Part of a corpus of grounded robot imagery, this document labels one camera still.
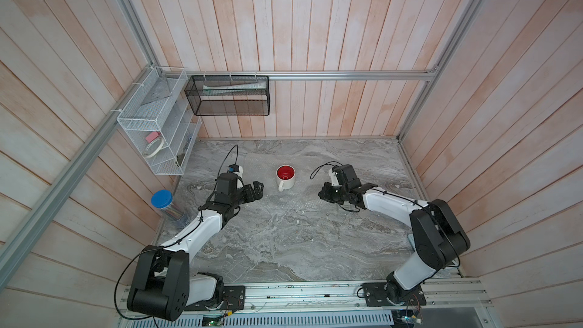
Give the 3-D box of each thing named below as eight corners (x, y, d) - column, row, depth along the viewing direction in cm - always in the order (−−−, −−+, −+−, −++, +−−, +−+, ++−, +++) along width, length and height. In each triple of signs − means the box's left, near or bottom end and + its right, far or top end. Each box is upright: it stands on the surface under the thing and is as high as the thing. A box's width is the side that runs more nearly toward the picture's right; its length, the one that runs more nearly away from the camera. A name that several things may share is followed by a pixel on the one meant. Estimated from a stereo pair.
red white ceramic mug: (276, 194, 100) (275, 184, 94) (276, 174, 107) (276, 164, 101) (295, 194, 100) (296, 185, 94) (294, 174, 107) (295, 164, 101)
